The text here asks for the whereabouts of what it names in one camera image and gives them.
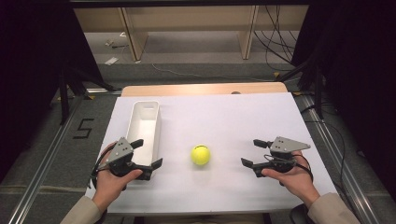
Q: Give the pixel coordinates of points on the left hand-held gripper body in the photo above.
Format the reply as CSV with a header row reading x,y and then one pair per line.
x,y
120,151

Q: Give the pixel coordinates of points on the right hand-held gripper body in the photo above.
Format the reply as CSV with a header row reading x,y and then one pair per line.
x,y
285,144

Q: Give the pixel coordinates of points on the white rectangular plastic container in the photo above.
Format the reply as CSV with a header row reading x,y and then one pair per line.
x,y
143,127

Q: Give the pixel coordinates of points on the yellow tennis ball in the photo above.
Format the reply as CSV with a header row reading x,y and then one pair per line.
x,y
200,155

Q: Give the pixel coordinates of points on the person's right hand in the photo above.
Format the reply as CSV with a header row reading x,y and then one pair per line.
x,y
295,180

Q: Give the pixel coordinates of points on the person's left hand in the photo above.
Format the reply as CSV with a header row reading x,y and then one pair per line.
x,y
107,186

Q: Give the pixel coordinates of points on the white table board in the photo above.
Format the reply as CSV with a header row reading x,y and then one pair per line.
x,y
233,124

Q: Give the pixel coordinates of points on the black metal stand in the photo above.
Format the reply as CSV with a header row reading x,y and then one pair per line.
x,y
317,93
63,99

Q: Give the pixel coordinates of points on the black round seat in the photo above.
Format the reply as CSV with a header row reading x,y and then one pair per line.
x,y
299,214

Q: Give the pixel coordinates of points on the white paper scrap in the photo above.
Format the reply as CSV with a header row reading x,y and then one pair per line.
x,y
111,61

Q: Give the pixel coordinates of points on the dark curtain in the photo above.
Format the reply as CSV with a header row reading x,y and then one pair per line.
x,y
361,62
28,62

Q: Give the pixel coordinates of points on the light wooden desk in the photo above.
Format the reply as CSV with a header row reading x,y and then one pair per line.
x,y
186,18

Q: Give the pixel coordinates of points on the short aluminium floor rail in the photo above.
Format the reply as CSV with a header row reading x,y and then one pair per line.
x,y
104,91

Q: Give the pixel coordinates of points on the long aluminium floor rail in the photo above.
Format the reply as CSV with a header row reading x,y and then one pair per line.
x,y
40,174
342,174

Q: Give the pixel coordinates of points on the black frame bar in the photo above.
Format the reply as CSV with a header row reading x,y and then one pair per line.
x,y
186,2

